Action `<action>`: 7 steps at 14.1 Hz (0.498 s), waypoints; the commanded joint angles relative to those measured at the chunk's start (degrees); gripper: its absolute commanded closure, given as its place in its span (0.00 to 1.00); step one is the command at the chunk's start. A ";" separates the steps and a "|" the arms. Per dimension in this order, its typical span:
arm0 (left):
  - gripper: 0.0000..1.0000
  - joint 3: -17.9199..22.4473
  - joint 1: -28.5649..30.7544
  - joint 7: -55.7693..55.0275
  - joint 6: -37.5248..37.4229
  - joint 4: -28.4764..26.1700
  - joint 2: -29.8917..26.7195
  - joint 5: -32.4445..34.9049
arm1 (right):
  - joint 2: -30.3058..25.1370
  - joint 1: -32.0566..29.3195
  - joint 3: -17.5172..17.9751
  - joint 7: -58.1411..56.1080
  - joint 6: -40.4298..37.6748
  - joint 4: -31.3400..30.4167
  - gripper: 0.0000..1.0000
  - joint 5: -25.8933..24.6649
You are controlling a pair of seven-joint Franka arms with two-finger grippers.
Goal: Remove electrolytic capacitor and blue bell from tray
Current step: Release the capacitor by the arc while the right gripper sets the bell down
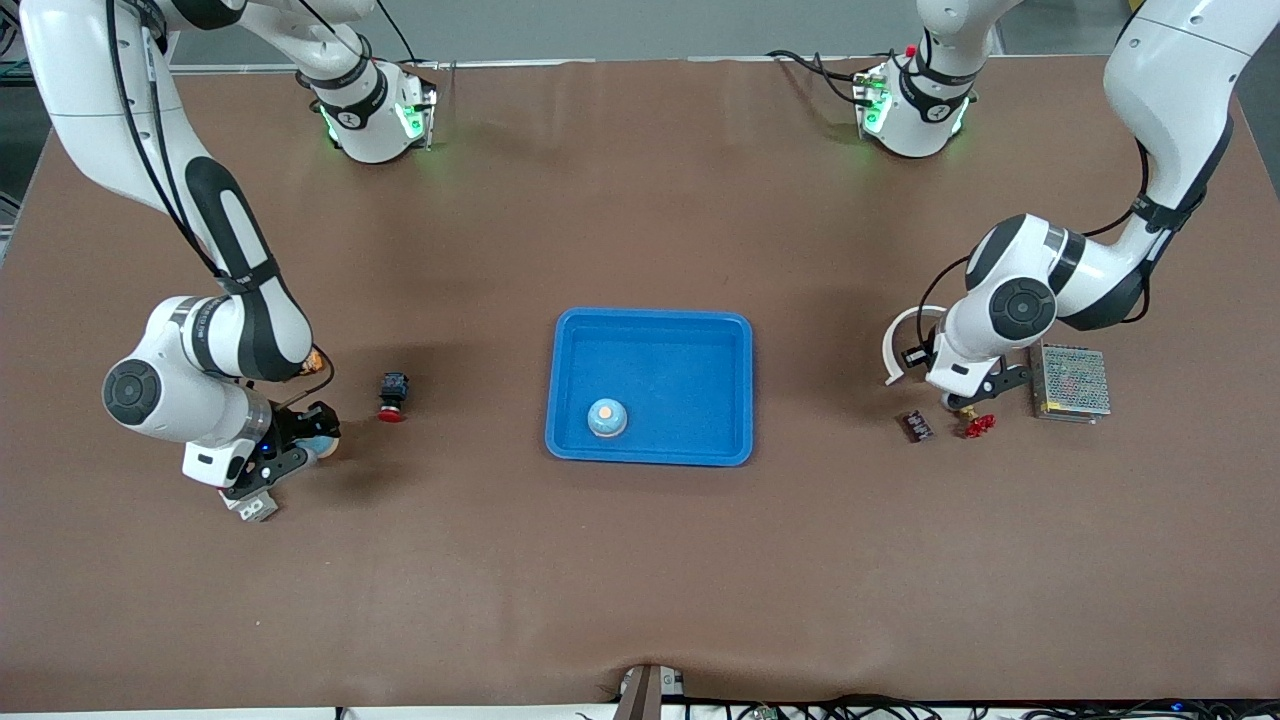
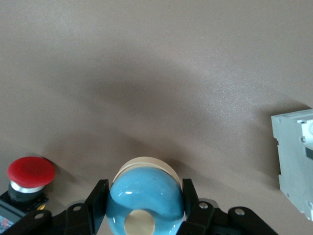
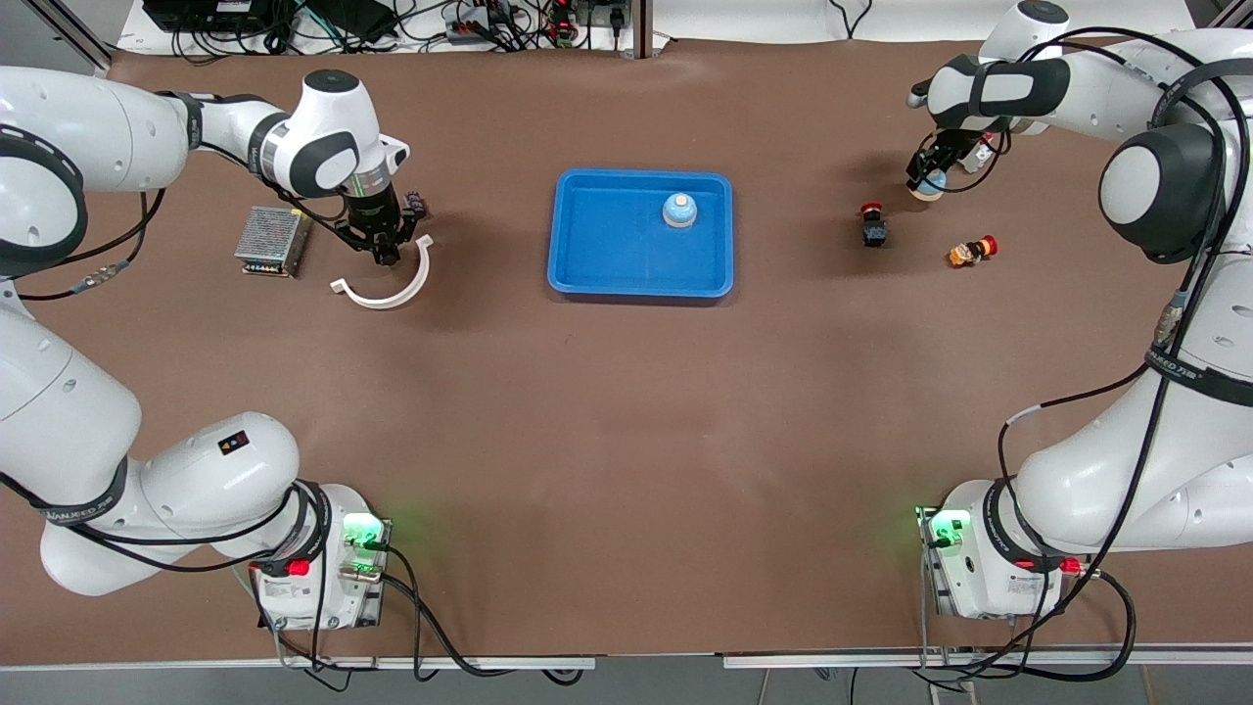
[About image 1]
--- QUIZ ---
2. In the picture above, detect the white red circuit breaker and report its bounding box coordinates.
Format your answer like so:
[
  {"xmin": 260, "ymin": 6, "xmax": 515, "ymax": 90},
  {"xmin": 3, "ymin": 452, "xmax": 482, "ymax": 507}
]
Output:
[{"xmin": 226, "ymin": 488, "xmax": 280, "ymax": 523}]

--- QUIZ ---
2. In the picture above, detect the metal mesh power supply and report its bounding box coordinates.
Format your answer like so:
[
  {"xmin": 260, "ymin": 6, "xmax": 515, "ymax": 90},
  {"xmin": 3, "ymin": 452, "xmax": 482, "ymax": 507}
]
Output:
[{"xmin": 1029, "ymin": 340, "xmax": 1112, "ymax": 425}]

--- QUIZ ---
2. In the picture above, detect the blue plastic tray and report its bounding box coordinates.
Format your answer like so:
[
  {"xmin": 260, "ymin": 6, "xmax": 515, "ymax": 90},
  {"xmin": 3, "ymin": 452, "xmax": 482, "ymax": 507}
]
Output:
[{"xmin": 545, "ymin": 307, "xmax": 754, "ymax": 468}]

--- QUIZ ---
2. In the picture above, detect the brown table mat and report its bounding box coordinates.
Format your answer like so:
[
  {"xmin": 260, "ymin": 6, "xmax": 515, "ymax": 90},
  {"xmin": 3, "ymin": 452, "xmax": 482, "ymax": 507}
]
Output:
[{"xmin": 0, "ymin": 55, "xmax": 1280, "ymax": 713}]

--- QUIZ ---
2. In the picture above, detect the white curved plastic bracket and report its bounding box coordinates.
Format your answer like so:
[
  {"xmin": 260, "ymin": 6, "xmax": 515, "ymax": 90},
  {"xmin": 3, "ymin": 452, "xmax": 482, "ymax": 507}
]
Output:
[{"xmin": 881, "ymin": 305, "xmax": 946, "ymax": 387}]

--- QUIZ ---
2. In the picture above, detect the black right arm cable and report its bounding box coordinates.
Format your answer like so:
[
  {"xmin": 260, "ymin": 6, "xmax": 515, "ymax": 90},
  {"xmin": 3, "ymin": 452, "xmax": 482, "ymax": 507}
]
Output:
[{"xmin": 105, "ymin": 0, "xmax": 337, "ymax": 411}]

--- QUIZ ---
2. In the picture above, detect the black base cable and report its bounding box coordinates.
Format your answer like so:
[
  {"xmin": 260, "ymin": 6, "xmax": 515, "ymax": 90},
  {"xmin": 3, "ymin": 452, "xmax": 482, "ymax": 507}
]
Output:
[{"xmin": 768, "ymin": 48, "xmax": 881, "ymax": 106}]

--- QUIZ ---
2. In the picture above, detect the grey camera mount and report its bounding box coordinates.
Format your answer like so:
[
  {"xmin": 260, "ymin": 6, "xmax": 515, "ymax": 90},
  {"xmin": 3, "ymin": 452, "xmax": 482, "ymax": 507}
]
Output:
[{"xmin": 612, "ymin": 664, "xmax": 686, "ymax": 720}]

